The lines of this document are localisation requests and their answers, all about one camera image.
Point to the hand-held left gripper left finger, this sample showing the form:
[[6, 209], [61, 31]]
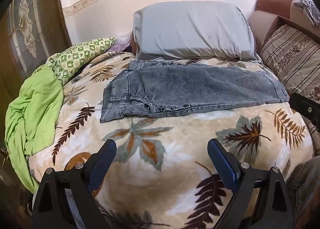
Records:
[[102, 166]]

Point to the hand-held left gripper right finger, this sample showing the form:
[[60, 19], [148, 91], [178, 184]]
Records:
[[222, 164]]

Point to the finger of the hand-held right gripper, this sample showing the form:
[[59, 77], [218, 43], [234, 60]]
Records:
[[306, 109]]

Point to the grey-blue denim pants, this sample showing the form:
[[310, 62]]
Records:
[[187, 86]]

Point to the striped beige cushion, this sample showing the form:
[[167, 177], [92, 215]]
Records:
[[292, 54]]

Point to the leaf-print beige blanket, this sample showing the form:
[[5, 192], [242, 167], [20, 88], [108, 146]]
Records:
[[160, 181]]

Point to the lime green cloth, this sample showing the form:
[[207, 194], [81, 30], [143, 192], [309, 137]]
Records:
[[35, 109]]

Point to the grey crumpled cloth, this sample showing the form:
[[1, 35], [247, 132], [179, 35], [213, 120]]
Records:
[[307, 7]]

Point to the green white patterned cloth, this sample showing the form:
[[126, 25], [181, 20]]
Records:
[[77, 55]]

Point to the brown pillow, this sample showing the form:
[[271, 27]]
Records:
[[134, 48]]

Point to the clear plastic bag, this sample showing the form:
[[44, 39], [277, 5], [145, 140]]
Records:
[[120, 44]]

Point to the light blue pillow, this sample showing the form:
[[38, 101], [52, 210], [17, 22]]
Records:
[[192, 29]]

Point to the wooden door with ornate glass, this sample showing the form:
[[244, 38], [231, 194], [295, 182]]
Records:
[[25, 31]]

